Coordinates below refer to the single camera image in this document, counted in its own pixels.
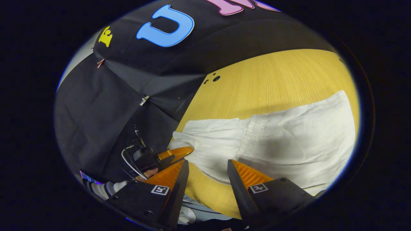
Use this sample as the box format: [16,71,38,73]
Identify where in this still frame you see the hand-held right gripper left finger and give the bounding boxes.
[106,159,190,230]

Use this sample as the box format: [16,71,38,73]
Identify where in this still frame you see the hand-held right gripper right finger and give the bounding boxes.
[227,159,317,229]

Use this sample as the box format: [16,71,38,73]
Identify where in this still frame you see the white jeans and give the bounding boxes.
[169,90,357,197]

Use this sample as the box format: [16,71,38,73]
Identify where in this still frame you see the person's grey clothing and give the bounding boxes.
[178,195,235,225]

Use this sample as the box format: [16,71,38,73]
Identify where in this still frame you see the black backdrop cloth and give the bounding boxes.
[54,0,341,183]

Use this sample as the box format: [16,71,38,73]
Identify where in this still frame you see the thin black cable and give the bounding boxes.
[133,124,147,148]

